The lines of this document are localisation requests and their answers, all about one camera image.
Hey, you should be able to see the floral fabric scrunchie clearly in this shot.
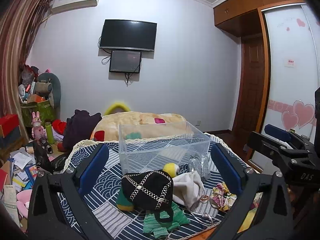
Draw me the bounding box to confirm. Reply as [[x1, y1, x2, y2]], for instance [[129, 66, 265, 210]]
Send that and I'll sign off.
[[209, 182, 237, 212]]

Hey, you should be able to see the green yellow sponge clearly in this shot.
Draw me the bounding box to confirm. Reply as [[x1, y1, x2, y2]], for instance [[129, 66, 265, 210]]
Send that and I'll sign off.
[[116, 187, 134, 212]]

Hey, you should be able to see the black bag with chain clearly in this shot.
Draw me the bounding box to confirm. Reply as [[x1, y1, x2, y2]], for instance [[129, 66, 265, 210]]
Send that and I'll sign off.
[[121, 170, 173, 212]]

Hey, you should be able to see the brown wooden door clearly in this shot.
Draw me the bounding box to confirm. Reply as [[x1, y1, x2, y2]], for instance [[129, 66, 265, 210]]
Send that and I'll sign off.
[[232, 36, 265, 144]]

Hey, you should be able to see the white cloth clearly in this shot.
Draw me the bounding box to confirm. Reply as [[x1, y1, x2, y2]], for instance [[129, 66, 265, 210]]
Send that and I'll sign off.
[[172, 171, 204, 207]]

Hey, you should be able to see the blue patterned tablecloth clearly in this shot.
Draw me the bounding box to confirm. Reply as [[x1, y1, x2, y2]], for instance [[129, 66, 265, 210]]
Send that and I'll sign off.
[[56, 132, 253, 240]]

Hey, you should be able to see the dark purple clothing pile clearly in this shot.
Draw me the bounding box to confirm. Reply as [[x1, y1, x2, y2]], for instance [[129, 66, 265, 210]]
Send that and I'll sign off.
[[62, 109, 102, 152]]

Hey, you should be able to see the red plush item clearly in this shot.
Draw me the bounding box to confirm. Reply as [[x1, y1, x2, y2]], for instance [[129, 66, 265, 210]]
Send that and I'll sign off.
[[52, 119, 67, 135]]

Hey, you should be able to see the green water bottle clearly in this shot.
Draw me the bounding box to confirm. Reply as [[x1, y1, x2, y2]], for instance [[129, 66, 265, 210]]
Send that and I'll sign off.
[[45, 122, 55, 145]]

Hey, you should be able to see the yellow plush ball toy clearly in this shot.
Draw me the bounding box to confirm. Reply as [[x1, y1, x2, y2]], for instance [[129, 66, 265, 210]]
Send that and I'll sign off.
[[163, 163, 180, 178]]

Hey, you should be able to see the clear plastic storage box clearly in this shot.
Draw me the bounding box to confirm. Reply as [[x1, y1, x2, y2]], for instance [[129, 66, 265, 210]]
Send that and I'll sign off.
[[118, 121, 210, 174]]

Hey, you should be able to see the pink plush toy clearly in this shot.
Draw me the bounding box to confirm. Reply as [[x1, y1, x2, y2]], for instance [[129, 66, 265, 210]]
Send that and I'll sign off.
[[16, 189, 32, 218]]

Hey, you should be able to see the pink rabbit figurine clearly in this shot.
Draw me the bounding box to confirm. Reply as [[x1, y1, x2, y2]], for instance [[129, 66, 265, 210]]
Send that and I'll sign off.
[[31, 111, 47, 141]]

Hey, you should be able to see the beige plush blanket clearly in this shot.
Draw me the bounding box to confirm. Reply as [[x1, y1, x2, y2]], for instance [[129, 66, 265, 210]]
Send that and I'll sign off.
[[90, 111, 187, 141]]

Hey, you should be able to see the yellow plush headband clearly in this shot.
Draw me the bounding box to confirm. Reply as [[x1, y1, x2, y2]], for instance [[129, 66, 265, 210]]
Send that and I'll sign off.
[[104, 102, 131, 115]]

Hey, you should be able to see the green cardboard box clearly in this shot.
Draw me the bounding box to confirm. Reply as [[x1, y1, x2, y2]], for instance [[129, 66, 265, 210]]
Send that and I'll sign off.
[[21, 100, 56, 127]]

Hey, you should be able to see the green knitted cloth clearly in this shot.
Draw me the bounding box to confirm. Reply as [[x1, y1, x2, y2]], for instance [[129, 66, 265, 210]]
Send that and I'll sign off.
[[143, 202, 190, 239]]

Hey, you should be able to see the red gift box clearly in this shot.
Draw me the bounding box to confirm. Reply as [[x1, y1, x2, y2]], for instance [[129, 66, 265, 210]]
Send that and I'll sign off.
[[0, 114, 19, 137]]

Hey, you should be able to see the grey green plush toy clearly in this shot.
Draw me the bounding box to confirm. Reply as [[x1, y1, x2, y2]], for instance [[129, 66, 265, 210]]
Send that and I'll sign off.
[[35, 72, 61, 109]]

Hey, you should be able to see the white sliding wardrobe door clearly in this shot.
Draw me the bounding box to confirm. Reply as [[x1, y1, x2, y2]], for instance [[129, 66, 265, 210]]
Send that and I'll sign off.
[[249, 3, 320, 167]]

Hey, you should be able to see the brown wooden wardrobe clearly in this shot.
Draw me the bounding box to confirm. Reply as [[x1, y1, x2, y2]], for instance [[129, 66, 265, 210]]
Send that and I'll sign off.
[[213, 0, 304, 160]]

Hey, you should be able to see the striped brown curtain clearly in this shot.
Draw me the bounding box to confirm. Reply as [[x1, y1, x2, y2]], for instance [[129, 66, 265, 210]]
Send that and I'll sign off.
[[1, 0, 52, 140]]

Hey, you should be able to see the small black wall monitor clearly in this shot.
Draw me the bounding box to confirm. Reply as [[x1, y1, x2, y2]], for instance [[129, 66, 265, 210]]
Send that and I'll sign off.
[[109, 50, 142, 74]]

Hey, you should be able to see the large black wall television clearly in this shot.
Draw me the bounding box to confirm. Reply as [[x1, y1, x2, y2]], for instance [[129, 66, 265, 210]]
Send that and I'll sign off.
[[99, 20, 157, 51]]

